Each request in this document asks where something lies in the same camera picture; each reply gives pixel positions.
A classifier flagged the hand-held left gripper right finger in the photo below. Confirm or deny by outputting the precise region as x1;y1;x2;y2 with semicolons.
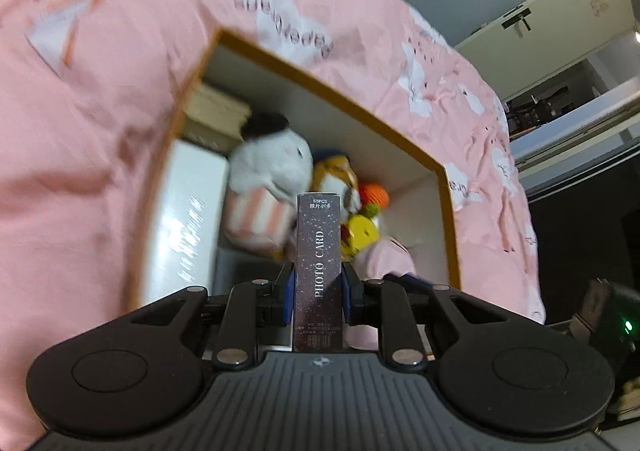
340;261;525;368

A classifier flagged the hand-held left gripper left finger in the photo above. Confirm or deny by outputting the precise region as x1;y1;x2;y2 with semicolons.
120;261;296;368

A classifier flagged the dark picture card box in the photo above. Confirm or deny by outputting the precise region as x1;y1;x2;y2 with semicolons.
292;192;347;353

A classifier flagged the pink card holder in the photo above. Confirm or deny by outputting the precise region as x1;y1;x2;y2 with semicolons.
345;237;420;351

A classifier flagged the yellow tape measure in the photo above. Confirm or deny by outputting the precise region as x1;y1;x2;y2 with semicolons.
342;212;382;259

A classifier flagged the red orange crochet flower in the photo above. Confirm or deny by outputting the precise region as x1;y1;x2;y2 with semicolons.
357;182;392;219

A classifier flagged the yellow plush keychain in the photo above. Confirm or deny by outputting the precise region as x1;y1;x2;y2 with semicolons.
312;155;360;204

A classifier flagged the white power bank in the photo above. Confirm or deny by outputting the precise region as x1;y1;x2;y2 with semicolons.
142;138;231;312

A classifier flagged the white plush toy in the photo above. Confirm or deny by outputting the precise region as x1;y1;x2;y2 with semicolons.
222;111;315;259

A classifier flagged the orange cardboard box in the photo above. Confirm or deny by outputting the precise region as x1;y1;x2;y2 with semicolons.
122;28;463;312

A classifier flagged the gold box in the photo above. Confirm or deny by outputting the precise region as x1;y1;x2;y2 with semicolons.
185;84;252;138

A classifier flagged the black device with green light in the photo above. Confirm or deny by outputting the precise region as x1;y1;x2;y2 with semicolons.
585;278;640;382

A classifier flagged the pink cloud print blanket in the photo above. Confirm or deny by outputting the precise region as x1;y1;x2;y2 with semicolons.
0;0;546;451

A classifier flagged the white cabinet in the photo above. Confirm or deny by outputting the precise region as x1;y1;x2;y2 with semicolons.
452;0;640;102

